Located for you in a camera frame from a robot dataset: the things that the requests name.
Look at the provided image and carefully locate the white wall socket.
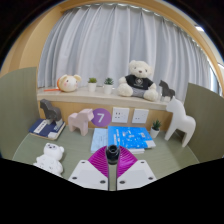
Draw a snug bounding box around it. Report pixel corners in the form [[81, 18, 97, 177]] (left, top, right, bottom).
[[111, 106, 131, 124], [131, 108, 150, 125]]

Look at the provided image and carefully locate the beige window ledge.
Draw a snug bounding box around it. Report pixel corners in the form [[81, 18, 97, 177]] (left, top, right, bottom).
[[36, 87, 174, 111]]

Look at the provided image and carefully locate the dark grey wooden horse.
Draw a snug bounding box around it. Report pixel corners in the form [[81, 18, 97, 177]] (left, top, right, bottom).
[[39, 98, 63, 127]]

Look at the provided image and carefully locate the grey pleated curtain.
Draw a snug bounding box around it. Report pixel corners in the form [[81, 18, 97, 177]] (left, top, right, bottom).
[[36, 3, 214, 103]]

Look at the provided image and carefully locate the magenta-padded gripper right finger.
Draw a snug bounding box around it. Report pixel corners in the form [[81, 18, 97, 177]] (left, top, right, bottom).
[[116, 145, 158, 192]]

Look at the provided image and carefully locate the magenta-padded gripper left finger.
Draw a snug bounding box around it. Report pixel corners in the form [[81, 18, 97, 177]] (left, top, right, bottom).
[[68, 145, 110, 192]]

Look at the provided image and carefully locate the small potted plant white pot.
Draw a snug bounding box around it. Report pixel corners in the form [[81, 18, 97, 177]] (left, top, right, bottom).
[[149, 118, 162, 139], [103, 77, 115, 95], [87, 77, 98, 93]]

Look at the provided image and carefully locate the cream teddy bear black shirt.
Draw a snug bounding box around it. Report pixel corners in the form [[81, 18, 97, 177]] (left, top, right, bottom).
[[116, 59, 160, 102]]

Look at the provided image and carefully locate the bright blue book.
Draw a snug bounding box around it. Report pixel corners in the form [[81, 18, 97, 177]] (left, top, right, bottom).
[[107, 125, 157, 150]]

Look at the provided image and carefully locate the large white wooden horse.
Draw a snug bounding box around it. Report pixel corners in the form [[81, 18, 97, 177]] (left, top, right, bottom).
[[164, 96, 197, 148]]

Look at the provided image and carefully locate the white bear-shaped power strip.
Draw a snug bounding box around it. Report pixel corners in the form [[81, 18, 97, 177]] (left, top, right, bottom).
[[32, 142, 66, 178]]

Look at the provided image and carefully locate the navy blue book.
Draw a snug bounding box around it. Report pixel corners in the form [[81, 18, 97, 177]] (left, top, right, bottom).
[[28, 118, 67, 141]]

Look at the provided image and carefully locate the small black charger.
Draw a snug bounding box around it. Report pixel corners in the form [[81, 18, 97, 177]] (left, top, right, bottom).
[[105, 144, 121, 166]]

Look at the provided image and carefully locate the purple round number disc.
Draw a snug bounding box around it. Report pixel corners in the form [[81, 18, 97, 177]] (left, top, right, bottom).
[[90, 107, 113, 128]]

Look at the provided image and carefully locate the olive green partition panel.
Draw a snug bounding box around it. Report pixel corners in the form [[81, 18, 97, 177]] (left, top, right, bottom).
[[182, 82, 224, 164], [0, 66, 39, 161]]

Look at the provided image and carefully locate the small dark horse figure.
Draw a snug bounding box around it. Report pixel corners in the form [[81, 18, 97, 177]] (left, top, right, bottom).
[[158, 79, 176, 102]]

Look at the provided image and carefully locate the pink wooden horse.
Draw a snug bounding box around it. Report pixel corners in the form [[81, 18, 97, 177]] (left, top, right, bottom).
[[67, 108, 95, 137]]

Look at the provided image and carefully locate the light blue book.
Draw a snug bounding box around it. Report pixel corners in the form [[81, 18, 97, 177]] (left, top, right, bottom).
[[90, 127, 146, 155]]

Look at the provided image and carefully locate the cream and orange plush toy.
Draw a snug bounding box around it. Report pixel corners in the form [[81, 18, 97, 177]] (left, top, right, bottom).
[[43, 74, 82, 93]]

